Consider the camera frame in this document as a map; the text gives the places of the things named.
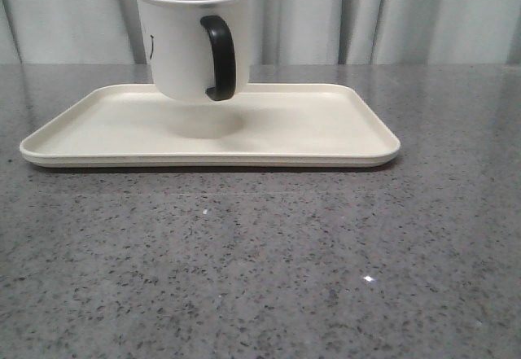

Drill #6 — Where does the white smiley mug black handle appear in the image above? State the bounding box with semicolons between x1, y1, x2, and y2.
137;0;252;102

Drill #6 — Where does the grey pleated curtain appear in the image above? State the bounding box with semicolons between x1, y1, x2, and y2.
1;0;520;64

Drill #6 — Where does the cream rectangular plastic tray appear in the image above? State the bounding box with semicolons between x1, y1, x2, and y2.
20;83;401;168

